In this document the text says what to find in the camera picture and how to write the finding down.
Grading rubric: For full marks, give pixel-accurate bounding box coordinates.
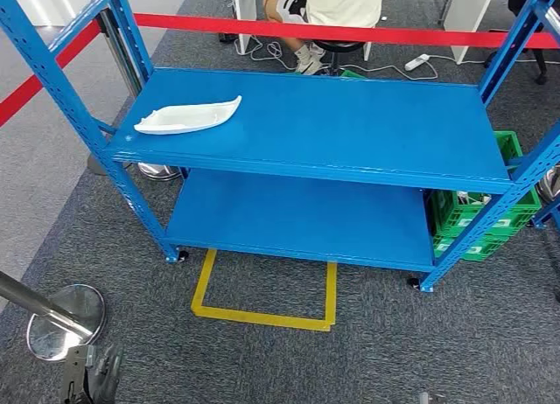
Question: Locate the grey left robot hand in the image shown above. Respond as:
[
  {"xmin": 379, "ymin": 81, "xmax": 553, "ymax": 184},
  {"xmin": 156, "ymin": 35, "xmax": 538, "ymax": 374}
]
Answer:
[{"xmin": 87, "ymin": 343, "xmax": 125, "ymax": 404}]

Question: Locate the white curved plastic part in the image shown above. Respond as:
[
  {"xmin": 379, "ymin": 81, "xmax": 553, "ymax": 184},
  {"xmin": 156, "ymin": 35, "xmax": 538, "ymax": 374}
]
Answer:
[{"xmin": 134, "ymin": 95, "xmax": 242, "ymax": 136}]

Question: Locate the blue metal shelf rack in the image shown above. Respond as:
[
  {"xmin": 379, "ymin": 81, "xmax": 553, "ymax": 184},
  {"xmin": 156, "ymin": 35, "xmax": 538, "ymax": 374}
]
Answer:
[
  {"xmin": 531, "ymin": 199, "xmax": 560, "ymax": 232},
  {"xmin": 0, "ymin": 0, "xmax": 560, "ymax": 294}
]

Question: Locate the red barrier belt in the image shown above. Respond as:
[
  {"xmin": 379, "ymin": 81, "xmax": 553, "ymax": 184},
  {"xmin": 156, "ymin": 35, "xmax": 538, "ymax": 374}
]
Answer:
[
  {"xmin": 0, "ymin": 19, "xmax": 103, "ymax": 129},
  {"xmin": 133, "ymin": 13, "xmax": 560, "ymax": 50}
]

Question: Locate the white power strip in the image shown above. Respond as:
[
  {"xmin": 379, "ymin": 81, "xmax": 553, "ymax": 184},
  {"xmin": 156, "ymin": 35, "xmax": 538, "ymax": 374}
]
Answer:
[{"xmin": 404, "ymin": 53, "xmax": 431, "ymax": 73}]

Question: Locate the black round stool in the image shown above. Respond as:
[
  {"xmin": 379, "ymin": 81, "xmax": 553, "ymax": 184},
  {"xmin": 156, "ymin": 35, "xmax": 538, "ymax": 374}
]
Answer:
[{"xmin": 312, "ymin": 38, "xmax": 366, "ymax": 78}]

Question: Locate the white display counter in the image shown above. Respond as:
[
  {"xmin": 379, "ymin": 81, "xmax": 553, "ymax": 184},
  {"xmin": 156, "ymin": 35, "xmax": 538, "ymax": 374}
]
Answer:
[{"xmin": 6, "ymin": 0, "xmax": 104, "ymax": 28}]

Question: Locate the white desk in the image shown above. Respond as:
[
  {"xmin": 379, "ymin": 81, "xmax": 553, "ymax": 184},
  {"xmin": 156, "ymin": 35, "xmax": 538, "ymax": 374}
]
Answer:
[
  {"xmin": 232, "ymin": 0, "xmax": 257, "ymax": 55},
  {"xmin": 444, "ymin": 0, "xmax": 500, "ymax": 66}
]

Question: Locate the person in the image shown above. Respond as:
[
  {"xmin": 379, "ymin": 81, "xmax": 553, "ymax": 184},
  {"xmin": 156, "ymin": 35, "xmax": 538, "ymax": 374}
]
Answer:
[{"xmin": 262, "ymin": 0, "xmax": 386, "ymax": 76}]

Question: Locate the black office chair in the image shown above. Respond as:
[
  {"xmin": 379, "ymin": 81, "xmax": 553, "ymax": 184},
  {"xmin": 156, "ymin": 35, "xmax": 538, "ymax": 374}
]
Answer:
[{"xmin": 483, "ymin": 0, "xmax": 550, "ymax": 86}]

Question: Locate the white cable bundle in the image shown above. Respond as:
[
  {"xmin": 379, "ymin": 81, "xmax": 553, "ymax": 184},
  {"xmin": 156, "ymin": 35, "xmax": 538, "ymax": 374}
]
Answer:
[{"xmin": 225, "ymin": 0, "xmax": 303, "ymax": 73}]

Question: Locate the grey metal desk frame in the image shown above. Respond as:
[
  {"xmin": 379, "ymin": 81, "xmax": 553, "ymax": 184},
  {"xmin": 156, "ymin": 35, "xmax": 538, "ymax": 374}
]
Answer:
[{"xmin": 427, "ymin": 0, "xmax": 458, "ymax": 26}]

